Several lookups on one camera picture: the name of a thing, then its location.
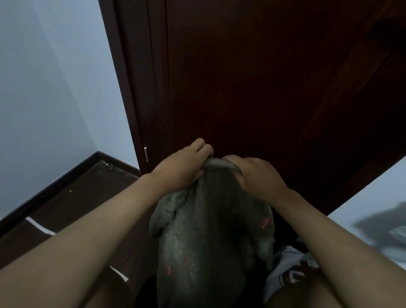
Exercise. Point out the green woven sack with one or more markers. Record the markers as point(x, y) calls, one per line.
point(206, 244)

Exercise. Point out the person's left hand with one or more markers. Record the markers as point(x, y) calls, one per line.
point(182, 171)

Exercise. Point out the metal floor door stopper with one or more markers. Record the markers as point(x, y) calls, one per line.
point(108, 165)

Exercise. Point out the person's left leg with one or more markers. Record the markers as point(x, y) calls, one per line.
point(108, 292)

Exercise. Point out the person's right forearm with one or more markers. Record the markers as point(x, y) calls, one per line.
point(345, 250)

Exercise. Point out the person's left forearm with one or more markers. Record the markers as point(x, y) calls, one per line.
point(69, 247)

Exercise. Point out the silver door hinge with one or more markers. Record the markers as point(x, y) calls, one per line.
point(146, 154)

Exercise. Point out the dark baseboard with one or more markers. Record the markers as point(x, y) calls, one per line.
point(47, 196)

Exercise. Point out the white bag with red print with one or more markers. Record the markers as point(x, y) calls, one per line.
point(288, 269)

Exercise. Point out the person's right leg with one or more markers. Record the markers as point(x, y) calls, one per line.
point(301, 292)

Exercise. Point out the person's right hand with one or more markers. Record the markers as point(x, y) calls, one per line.
point(258, 179)

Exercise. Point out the white floor strip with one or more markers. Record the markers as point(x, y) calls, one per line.
point(41, 226)

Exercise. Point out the dark brown wooden door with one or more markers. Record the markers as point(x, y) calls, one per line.
point(134, 73)

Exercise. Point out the white plastic bag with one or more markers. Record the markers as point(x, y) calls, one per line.
point(398, 233)

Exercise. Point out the person's leg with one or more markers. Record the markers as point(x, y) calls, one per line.
point(108, 292)
point(301, 292)

